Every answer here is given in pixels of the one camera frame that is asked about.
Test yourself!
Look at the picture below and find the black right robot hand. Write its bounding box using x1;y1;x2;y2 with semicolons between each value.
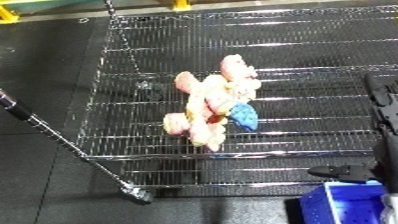
305;73;398;195

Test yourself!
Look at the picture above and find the pink soft toy blue patch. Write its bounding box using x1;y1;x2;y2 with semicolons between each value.
161;53;263;153

